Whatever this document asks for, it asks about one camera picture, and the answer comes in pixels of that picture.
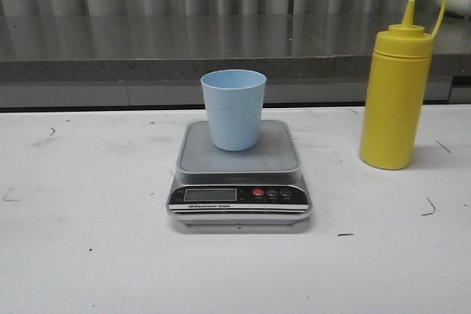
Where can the light blue plastic cup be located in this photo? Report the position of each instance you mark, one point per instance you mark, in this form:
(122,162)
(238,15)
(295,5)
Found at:
(233,103)

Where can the yellow squeeze bottle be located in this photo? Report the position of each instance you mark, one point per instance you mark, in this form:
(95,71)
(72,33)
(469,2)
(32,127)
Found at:
(398,77)

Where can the silver digital kitchen scale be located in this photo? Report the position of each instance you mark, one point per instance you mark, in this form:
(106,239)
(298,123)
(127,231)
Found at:
(262,185)

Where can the grey stone counter ledge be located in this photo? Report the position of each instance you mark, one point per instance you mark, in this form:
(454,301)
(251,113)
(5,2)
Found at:
(137,62)

